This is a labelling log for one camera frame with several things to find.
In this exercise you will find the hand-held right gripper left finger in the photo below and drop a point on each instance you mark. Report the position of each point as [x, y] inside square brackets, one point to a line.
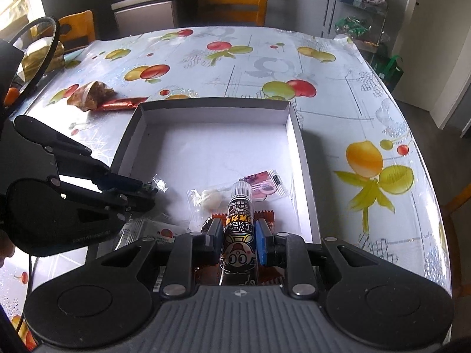
[215, 239]

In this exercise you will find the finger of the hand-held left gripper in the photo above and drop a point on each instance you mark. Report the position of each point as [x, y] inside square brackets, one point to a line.
[121, 182]
[136, 203]

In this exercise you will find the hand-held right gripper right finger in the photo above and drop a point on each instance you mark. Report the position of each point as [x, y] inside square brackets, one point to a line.
[262, 244]

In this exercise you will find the black cartoon candy tube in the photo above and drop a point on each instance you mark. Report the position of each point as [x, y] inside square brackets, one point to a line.
[238, 224]

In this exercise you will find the clear printed snack packet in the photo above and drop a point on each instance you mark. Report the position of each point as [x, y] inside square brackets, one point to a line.
[159, 183]

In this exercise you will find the white cardboard box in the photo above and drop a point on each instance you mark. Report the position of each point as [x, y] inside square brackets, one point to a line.
[220, 143]

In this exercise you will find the red zigzag-edged snack packet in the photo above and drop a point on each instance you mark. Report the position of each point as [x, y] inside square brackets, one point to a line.
[266, 215]

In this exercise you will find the white candy in clear packet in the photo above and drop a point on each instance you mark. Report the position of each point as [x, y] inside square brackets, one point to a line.
[211, 198]

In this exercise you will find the pink candy packet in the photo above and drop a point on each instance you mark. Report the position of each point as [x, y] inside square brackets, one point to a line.
[265, 185]

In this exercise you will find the orange snack bar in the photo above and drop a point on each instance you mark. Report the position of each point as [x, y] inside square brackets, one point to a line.
[119, 104]

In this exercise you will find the brown snack in clear wrapper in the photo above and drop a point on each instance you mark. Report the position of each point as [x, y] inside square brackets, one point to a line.
[92, 95]

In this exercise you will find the yellow tissue box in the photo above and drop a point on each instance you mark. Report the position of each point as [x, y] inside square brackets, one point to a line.
[36, 57]

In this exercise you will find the fruit print tablecloth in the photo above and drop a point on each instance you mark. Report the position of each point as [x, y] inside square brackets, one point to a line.
[349, 117]

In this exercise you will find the grey cabinet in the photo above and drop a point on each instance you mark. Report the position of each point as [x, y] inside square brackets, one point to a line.
[147, 14]

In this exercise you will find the green shopping bag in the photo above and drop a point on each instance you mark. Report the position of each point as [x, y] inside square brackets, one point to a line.
[390, 71]

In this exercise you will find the green snack bags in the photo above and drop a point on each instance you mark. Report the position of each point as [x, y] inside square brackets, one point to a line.
[351, 25]

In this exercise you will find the metal trolley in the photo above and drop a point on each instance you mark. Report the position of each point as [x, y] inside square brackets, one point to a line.
[355, 7]

